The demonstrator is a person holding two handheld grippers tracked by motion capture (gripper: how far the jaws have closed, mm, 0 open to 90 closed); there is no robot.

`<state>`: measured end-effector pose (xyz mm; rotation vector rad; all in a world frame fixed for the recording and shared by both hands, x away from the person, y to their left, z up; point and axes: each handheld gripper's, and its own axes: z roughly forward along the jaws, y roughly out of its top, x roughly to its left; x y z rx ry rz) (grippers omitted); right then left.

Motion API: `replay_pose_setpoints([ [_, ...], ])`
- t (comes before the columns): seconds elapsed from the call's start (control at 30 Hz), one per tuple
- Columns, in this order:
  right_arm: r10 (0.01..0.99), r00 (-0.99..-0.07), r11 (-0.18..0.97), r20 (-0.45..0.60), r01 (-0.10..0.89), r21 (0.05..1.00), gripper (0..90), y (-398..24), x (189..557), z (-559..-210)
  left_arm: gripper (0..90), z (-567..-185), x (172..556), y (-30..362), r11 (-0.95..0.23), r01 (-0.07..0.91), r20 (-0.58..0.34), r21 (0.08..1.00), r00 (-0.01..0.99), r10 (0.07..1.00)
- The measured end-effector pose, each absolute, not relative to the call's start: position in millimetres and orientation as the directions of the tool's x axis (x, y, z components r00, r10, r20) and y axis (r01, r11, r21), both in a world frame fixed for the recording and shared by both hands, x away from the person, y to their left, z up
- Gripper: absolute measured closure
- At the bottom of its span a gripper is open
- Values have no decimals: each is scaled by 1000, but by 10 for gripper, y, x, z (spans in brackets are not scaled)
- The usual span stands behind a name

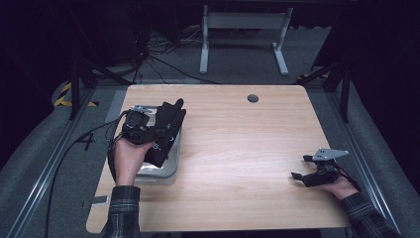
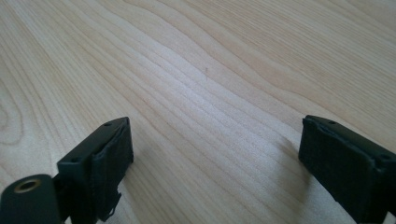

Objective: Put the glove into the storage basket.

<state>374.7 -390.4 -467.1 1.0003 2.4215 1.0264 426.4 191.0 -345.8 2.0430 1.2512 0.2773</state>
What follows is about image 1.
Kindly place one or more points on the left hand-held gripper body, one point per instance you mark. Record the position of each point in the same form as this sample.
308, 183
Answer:
135, 127

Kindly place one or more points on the person's left hand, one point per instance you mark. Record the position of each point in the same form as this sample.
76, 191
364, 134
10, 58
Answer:
128, 162

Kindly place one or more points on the person's right hand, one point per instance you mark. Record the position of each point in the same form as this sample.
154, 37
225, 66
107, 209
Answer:
341, 190

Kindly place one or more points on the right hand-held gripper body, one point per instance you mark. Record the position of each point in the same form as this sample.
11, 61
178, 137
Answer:
322, 177

